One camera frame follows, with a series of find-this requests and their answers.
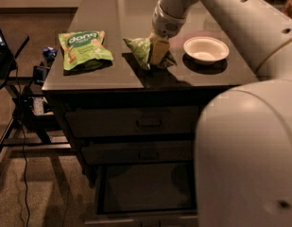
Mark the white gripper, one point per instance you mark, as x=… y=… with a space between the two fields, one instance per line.
x=165 y=23

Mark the black phone device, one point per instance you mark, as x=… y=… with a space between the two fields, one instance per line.
x=40 y=74

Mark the white paper bowl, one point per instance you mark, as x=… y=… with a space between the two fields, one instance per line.
x=206 y=50

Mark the black side stand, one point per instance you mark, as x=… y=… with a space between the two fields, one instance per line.
x=25 y=128

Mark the top left drawer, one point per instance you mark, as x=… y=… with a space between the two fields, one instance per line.
x=132 y=121

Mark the green jalapeno chip bag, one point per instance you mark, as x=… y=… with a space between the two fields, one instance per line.
x=141 y=50

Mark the green Dang chip bag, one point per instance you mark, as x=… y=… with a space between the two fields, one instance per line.
x=84 y=50

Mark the open bottom left drawer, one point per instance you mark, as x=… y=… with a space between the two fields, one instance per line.
x=145 y=195

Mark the blue small object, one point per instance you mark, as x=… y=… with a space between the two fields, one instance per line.
x=50 y=53

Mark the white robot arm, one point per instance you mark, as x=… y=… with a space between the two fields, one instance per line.
x=243 y=148

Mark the middle left drawer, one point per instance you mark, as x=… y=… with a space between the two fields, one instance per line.
x=137 y=152

